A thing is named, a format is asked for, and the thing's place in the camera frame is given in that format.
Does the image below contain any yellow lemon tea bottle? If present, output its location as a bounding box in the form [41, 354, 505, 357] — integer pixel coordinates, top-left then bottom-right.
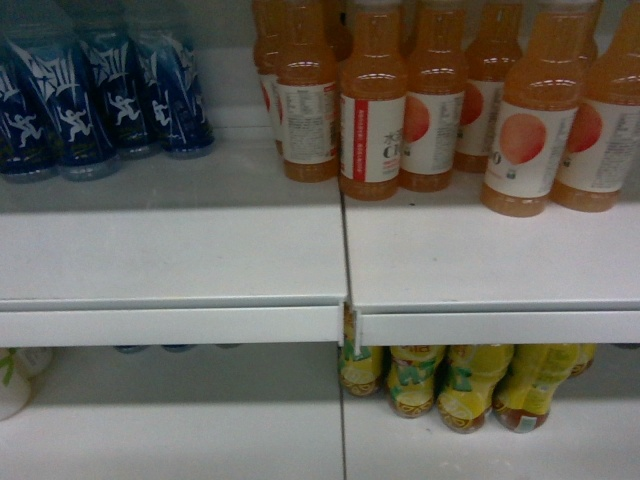
[492, 343, 580, 434]
[437, 344, 515, 434]
[338, 341, 384, 397]
[386, 345, 447, 418]

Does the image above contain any white left shelf board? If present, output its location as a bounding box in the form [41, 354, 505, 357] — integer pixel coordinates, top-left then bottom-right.
[1, 127, 348, 347]

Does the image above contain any white bottle green mark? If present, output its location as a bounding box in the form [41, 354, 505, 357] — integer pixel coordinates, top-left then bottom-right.
[1, 347, 53, 421]

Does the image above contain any orange juice bottle front right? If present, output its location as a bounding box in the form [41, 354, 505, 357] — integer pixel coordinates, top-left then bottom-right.
[480, 1, 595, 217]

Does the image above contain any white right shelf board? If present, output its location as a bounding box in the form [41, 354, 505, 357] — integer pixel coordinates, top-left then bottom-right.
[344, 173, 639, 346]

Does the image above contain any orange juice bottle back row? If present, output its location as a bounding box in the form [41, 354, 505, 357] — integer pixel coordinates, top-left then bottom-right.
[454, 1, 523, 173]

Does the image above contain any orange juice bottle peach label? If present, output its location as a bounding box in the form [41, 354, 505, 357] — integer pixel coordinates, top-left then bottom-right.
[399, 1, 468, 192]

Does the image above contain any orange juice bottle back left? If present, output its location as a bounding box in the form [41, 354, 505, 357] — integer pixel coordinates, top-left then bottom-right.
[251, 0, 284, 156]

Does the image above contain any blue sports drink bottle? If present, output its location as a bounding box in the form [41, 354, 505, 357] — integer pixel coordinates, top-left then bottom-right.
[1, 37, 58, 183]
[74, 7, 157, 159]
[3, 1, 119, 181]
[132, 18, 214, 159]

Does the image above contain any orange juice bottle text label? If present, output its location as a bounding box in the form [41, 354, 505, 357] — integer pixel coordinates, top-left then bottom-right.
[276, 1, 339, 183]

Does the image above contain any orange juice bottle far right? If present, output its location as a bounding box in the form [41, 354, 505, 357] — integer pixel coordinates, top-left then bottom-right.
[549, 1, 639, 212]

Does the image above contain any orange juice bottle red stripe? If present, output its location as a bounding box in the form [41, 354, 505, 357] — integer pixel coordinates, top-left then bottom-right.
[339, 1, 408, 201]

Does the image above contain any white shelf board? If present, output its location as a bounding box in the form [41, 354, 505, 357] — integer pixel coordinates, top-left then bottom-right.
[344, 173, 639, 346]
[1, 127, 348, 347]

